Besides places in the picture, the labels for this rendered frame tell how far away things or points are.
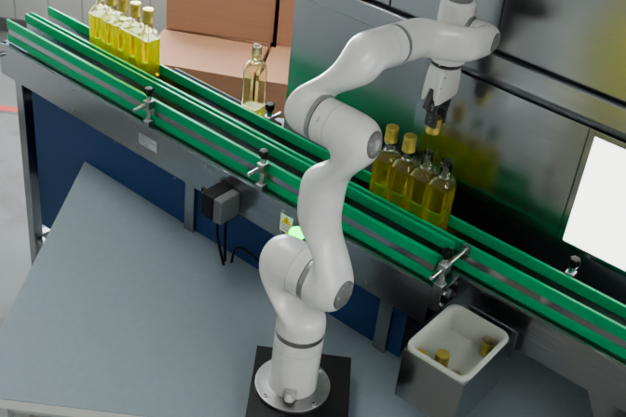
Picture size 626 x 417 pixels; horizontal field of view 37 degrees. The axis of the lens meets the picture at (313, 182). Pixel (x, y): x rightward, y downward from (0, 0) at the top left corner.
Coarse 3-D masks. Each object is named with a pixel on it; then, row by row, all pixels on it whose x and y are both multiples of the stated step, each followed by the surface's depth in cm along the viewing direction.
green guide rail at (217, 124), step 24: (72, 48) 313; (120, 72) 300; (168, 96) 289; (216, 120) 279; (240, 144) 277; (264, 144) 269; (288, 168) 267; (360, 192) 253; (384, 216) 250; (432, 240) 242
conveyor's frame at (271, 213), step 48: (0, 48) 324; (48, 96) 316; (96, 96) 298; (144, 144) 291; (192, 192) 285; (240, 192) 270; (384, 288) 247; (480, 288) 238; (384, 336) 255; (528, 336) 234; (576, 336) 226; (624, 384) 221
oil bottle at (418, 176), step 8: (416, 168) 242; (432, 168) 243; (416, 176) 242; (424, 176) 241; (432, 176) 242; (408, 184) 245; (416, 184) 243; (424, 184) 241; (408, 192) 246; (416, 192) 244; (424, 192) 243; (408, 200) 247; (416, 200) 245; (424, 200) 244; (408, 208) 248; (416, 208) 246
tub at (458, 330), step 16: (432, 320) 232; (448, 320) 238; (464, 320) 237; (480, 320) 234; (416, 336) 226; (432, 336) 233; (448, 336) 238; (464, 336) 238; (480, 336) 235; (496, 336) 232; (416, 352) 222; (432, 352) 233; (464, 352) 234; (496, 352) 225; (448, 368) 229; (464, 368) 229; (480, 368) 220
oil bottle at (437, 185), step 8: (432, 184) 240; (440, 184) 238; (448, 184) 238; (432, 192) 241; (440, 192) 239; (448, 192) 239; (432, 200) 242; (440, 200) 240; (448, 200) 241; (424, 208) 245; (432, 208) 243; (440, 208) 241; (448, 208) 244; (424, 216) 246; (432, 216) 244; (440, 216) 242; (448, 216) 246; (440, 224) 244
